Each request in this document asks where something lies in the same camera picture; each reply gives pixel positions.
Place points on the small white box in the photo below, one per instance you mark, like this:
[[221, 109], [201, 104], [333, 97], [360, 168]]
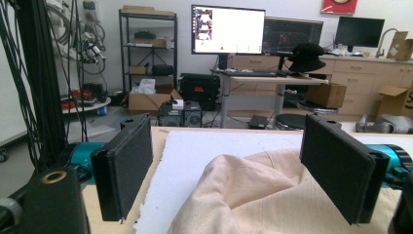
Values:
[[178, 104]]

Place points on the black metal shelf rack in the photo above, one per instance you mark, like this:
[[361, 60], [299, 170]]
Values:
[[175, 48]]

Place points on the light wooden desk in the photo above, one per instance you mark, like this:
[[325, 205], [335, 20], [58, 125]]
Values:
[[276, 80]]

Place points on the black keyboard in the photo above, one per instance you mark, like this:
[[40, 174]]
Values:
[[253, 73]]

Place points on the monitor with dark screen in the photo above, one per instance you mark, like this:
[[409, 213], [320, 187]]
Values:
[[285, 34]]

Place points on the black flat box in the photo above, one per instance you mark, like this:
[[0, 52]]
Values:
[[258, 122]]

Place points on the black hat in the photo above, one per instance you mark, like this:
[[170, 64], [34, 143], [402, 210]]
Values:
[[307, 57]]

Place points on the cardboard box with white label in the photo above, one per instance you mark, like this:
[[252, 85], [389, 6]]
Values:
[[401, 45]]

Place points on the black computer tower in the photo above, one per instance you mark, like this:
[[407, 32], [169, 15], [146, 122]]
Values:
[[180, 117]]

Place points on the light wooden cabinet counter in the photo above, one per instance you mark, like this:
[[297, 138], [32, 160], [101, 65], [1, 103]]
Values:
[[357, 78]]

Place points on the open cardboard box with packets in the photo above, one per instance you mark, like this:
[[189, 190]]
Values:
[[146, 102]]

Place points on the metal faucet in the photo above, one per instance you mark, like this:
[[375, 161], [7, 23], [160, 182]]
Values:
[[381, 40]]

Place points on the black hard case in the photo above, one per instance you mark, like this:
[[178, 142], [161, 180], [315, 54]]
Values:
[[199, 89]]

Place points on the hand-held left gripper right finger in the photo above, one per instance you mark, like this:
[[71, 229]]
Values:
[[337, 169]]

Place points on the teal metal cylinder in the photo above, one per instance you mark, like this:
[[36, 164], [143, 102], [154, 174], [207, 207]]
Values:
[[82, 156], [394, 156]]

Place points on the open cardboard box black print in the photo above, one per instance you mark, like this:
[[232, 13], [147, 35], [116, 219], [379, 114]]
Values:
[[394, 102]]

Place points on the round black stool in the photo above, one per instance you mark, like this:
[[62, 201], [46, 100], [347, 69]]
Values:
[[290, 121]]

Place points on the black monitor switched off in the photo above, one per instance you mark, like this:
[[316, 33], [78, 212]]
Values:
[[358, 31]]

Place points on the red wall picture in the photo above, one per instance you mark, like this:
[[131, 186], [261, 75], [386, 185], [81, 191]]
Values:
[[339, 6]]

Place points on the closed brown cardboard box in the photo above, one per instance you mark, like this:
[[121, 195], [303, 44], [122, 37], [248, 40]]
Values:
[[326, 95]]

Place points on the flat cardboard sheets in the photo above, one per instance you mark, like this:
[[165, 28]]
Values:
[[147, 10]]

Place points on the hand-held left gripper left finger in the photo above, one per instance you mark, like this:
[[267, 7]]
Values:
[[128, 169]]

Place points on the grey padded device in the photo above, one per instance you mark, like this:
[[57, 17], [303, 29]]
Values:
[[386, 123]]

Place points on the white cloth sheet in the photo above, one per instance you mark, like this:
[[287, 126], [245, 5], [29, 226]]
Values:
[[188, 156]]

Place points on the round white table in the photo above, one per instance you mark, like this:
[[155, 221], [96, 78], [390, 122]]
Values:
[[86, 105]]

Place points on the cream cloth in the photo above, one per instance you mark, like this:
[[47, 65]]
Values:
[[259, 195]]

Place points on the monitor with white screen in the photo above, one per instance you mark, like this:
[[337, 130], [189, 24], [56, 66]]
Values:
[[237, 29]]

